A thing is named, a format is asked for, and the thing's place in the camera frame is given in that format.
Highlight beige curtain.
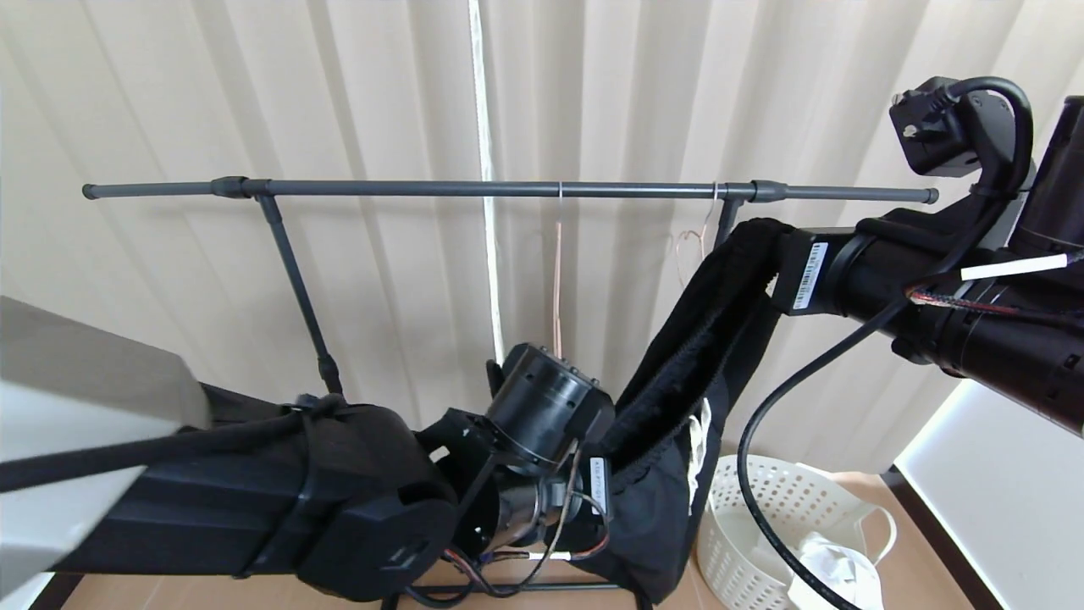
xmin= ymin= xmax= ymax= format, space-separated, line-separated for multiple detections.
xmin=0 ymin=0 xmax=1084 ymax=475

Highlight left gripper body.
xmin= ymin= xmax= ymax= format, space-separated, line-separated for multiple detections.
xmin=495 ymin=457 xmax=615 ymax=553

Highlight white laundry basket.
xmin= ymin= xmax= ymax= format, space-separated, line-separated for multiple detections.
xmin=696 ymin=455 xmax=899 ymax=610

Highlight white garment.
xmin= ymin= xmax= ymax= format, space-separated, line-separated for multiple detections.
xmin=766 ymin=530 xmax=886 ymax=610

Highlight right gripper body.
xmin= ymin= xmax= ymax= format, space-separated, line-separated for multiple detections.
xmin=771 ymin=216 xmax=1084 ymax=437

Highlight pink clothes hanger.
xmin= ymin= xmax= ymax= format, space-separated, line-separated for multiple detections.
xmin=550 ymin=197 xmax=567 ymax=355
xmin=673 ymin=222 xmax=721 ymax=293

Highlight black clothes rack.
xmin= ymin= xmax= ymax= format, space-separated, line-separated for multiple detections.
xmin=82 ymin=176 xmax=939 ymax=610

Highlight black shorts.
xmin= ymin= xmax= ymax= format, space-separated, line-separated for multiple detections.
xmin=584 ymin=218 xmax=793 ymax=604

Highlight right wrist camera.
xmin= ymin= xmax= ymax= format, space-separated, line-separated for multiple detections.
xmin=889 ymin=76 xmax=1036 ymax=183

